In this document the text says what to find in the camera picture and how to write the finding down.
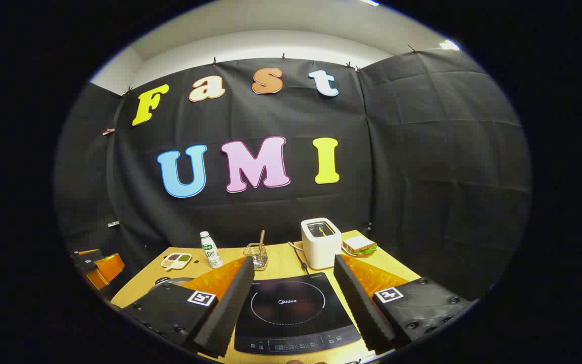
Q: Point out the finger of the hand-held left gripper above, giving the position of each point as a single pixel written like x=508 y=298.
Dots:
x=109 y=268

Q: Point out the white divided bean dish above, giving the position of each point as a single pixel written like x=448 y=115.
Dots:
x=176 y=260

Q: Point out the white toaster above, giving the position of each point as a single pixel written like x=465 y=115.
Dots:
x=320 y=247

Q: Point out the white drink bottle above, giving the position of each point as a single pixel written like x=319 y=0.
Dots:
x=212 y=253

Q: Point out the black induction cooktop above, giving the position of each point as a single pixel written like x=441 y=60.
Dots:
x=291 y=323

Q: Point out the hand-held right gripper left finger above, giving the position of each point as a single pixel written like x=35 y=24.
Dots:
x=230 y=308

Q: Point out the wooden stick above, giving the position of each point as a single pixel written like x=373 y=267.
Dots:
x=261 y=240

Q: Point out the small white plate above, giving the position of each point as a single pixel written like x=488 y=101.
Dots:
x=351 y=254

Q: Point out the stainless steel pot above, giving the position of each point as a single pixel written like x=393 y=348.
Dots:
x=177 y=279

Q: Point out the sandwich with lettuce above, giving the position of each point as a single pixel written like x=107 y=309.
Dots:
x=359 y=244

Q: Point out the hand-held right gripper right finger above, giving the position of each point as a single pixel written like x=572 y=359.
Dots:
x=367 y=313

